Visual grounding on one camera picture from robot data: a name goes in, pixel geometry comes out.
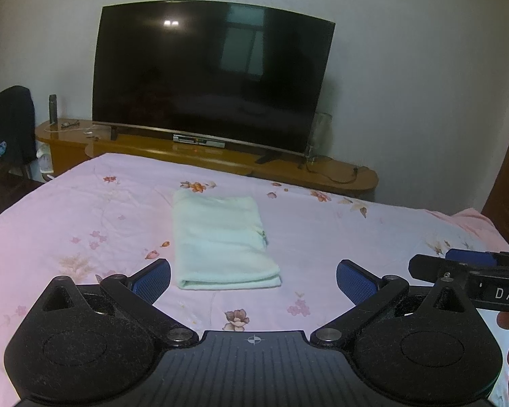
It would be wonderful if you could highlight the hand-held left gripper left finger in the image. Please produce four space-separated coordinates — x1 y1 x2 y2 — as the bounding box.
20 258 199 348

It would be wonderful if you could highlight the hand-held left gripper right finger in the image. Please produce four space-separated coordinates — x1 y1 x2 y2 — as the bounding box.
312 258 488 347

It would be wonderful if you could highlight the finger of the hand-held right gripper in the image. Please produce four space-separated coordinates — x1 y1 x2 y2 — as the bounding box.
408 254 472 284
445 249 509 268

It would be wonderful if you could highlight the white knit sweater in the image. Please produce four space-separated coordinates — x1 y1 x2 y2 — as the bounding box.
171 189 282 291

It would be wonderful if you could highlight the pink blanket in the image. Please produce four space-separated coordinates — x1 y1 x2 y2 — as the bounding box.
447 209 509 253

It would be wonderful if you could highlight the pink floral bedsheet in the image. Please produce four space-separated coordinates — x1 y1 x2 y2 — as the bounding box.
0 152 509 407

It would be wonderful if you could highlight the wooden television stand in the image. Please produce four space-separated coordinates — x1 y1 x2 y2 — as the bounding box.
35 119 379 200

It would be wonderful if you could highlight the silver set-top box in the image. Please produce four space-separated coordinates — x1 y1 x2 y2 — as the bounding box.
172 133 227 148

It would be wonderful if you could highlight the clear glass vase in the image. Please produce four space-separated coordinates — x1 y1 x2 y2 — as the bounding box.
307 112 334 158

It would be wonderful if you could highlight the white patterned object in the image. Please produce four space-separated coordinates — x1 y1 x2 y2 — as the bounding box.
37 143 56 181

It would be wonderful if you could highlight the dark wooden chair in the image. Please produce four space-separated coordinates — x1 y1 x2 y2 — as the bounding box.
0 159 47 218

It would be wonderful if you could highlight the black curved television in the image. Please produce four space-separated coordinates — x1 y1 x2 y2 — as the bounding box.
92 1 336 165

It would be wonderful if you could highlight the black cable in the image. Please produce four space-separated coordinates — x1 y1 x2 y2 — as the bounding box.
297 157 370 184

